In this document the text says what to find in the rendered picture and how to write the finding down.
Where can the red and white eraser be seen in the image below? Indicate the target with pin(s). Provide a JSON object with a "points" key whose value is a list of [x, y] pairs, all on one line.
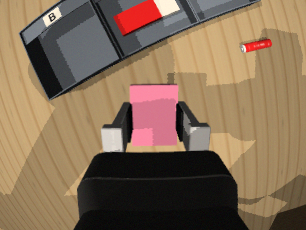
{"points": [[144, 14]]}

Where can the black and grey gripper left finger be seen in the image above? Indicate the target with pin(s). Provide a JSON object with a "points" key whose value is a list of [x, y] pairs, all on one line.
{"points": [[117, 135]]}

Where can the black rack of bins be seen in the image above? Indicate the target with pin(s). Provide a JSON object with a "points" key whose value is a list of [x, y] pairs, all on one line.
{"points": [[77, 45]]}

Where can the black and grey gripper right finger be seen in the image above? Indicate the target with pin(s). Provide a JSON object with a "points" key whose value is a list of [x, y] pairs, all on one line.
{"points": [[194, 135]]}

